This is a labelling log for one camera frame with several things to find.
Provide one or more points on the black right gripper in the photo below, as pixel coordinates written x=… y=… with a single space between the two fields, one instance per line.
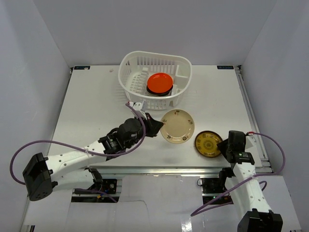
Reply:
x=221 y=147

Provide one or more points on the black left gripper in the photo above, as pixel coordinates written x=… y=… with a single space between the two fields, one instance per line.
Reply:
x=149 y=125

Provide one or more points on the brown yellow round plate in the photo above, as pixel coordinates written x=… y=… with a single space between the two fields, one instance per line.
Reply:
x=206 y=144

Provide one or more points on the beige round calligraphy plate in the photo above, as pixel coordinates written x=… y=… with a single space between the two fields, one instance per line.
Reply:
x=178 y=127

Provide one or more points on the black round plate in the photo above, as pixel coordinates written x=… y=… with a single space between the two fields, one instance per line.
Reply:
x=152 y=93

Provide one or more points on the orange round plate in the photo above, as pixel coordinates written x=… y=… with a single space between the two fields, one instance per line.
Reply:
x=160 y=82

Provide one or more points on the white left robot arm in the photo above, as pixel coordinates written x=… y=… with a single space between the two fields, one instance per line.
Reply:
x=42 y=174

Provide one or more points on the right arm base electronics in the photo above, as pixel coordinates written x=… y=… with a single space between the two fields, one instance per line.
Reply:
x=211 y=188

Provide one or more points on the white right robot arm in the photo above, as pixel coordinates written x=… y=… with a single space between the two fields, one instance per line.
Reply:
x=241 y=181

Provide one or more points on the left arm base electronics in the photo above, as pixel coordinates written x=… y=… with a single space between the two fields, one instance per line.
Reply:
x=102 y=191

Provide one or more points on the white plastic dish basket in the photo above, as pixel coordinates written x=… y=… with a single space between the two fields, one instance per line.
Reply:
x=137 y=66

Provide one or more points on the right blue corner label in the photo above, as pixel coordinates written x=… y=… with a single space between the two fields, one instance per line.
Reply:
x=223 y=67

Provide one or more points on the blue corner label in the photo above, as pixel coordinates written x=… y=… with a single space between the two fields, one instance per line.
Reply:
x=223 y=67
x=81 y=68

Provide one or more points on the left blue corner label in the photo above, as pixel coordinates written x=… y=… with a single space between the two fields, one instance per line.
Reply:
x=81 y=68

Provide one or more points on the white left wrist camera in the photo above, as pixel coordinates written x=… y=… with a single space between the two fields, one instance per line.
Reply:
x=138 y=107

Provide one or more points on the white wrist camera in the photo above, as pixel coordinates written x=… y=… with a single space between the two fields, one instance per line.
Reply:
x=250 y=140
x=138 y=107

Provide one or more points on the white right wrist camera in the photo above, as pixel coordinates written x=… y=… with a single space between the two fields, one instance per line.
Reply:
x=250 y=140

